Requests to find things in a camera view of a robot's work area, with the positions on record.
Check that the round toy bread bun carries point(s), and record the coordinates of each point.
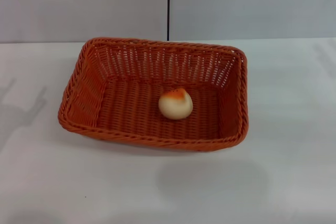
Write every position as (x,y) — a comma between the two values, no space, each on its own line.
(174,107)

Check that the orange woven plastic basket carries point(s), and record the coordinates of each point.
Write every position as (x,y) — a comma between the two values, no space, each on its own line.
(126,108)

